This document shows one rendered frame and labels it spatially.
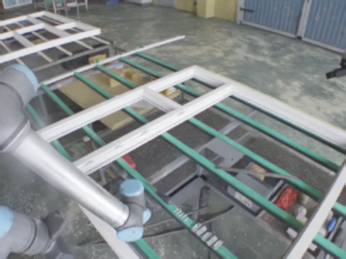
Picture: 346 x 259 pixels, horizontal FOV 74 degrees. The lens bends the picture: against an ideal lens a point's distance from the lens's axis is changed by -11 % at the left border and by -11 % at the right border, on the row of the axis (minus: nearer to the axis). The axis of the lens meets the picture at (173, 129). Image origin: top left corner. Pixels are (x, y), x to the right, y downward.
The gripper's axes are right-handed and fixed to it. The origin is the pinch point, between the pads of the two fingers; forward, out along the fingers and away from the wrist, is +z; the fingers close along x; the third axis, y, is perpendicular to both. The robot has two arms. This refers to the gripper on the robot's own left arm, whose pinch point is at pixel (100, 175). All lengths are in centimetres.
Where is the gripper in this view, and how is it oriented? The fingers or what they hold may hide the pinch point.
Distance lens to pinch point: 128.8
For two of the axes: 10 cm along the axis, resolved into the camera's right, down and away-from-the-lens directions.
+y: 0.0, 8.0, 6.1
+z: -6.8, -4.4, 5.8
